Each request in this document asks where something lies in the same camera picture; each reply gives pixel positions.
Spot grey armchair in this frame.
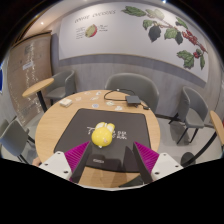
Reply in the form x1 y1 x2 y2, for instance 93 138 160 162
0 119 34 164
44 69 77 104
168 85 209 145
104 72 160 114

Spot yellow computer mouse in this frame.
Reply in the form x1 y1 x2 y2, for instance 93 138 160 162
91 121 116 148

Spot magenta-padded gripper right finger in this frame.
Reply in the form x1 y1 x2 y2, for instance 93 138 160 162
132 141 184 185

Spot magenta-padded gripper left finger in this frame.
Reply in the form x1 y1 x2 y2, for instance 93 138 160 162
39 141 94 184

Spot black mouse pad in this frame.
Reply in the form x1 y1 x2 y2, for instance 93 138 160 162
53 107 152 174

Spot black cable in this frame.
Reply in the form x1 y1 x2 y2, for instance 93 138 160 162
103 88 151 111

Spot ceiling lights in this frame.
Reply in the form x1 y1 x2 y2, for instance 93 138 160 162
39 0 167 26

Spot small black box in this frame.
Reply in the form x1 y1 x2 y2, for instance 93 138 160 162
124 95 142 107

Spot white coffee plant wall mural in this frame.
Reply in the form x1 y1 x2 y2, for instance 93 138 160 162
58 1 209 83

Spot small white box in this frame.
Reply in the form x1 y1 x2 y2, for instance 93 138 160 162
59 98 73 108

